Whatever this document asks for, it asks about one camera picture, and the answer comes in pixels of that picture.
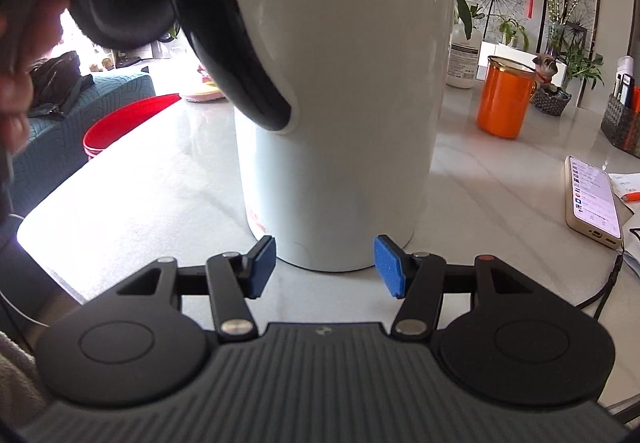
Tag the lucky bamboo plant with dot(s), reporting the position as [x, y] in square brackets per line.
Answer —
[570, 13]

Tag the orange pen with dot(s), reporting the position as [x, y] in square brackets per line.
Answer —
[631, 196]

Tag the white papers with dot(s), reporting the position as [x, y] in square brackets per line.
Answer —
[630, 223]

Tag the pug dog figurine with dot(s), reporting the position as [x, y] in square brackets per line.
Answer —
[547, 70]

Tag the red plastic basin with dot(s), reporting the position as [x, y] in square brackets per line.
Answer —
[125, 123]

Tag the white box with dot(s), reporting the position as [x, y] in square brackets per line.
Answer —
[510, 53]

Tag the orange mug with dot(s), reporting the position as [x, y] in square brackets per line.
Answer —
[502, 98]

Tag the dark mesh basket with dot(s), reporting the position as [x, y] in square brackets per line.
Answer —
[620, 123]

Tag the person's left hand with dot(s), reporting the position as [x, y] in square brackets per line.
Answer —
[20, 73]

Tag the gold smartphone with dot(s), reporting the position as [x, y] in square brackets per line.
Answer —
[592, 200]

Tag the blue-grey sofa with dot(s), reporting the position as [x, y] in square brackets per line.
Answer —
[75, 138]

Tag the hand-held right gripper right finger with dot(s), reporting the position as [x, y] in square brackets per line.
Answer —
[389, 265]

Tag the small wicker basket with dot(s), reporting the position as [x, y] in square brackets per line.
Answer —
[552, 103]

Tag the black clothes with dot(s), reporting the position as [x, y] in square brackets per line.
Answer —
[57, 83]

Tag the white plastic bottle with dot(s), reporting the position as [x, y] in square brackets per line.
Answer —
[462, 58]

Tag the yellow sponge pad pink rim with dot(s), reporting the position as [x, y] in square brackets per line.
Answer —
[202, 93]

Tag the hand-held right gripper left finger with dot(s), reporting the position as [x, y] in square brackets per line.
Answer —
[261, 268]

